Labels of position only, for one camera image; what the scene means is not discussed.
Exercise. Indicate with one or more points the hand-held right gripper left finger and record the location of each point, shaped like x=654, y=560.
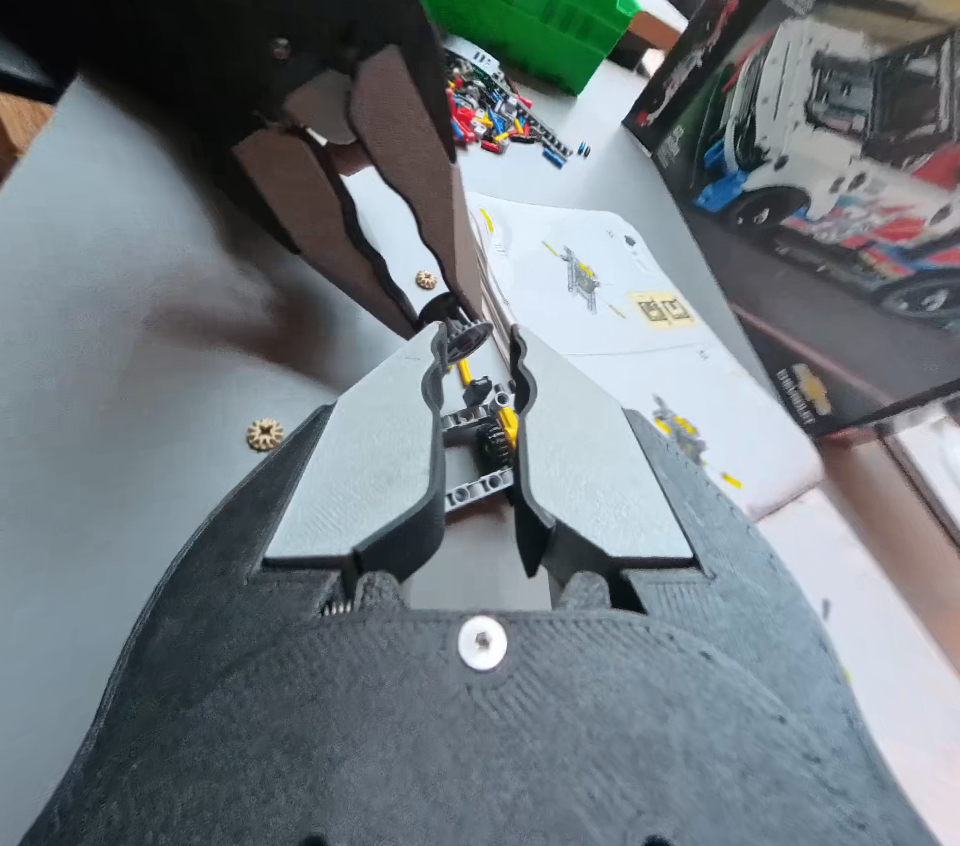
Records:
x=360, y=471

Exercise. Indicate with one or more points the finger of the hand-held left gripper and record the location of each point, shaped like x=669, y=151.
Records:
x=409, y=141
x=300, y=201

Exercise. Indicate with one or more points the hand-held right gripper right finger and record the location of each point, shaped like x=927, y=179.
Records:
x=592, y=479

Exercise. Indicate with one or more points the tan lego bevel gear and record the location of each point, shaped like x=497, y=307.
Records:
x=426, y=279
x=264, y=434

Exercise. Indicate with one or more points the grey lego frame assembly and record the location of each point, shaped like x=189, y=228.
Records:
x=480, y=411

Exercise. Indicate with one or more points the dark grey round lego disc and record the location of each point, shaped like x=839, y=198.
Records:
x=469, y=336

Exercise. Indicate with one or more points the pile of loose lego pieces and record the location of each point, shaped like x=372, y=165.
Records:
x=480, y=111

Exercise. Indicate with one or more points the lego instruction booklet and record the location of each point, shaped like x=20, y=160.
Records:
x=637, y=366

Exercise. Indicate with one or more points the yellow lego axle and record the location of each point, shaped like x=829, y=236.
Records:
x=463, y=372

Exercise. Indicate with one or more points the black lego set box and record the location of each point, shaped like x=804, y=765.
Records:
x=825, y=111

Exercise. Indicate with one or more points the brown wooden furniture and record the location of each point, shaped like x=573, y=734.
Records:
x=19, y=126

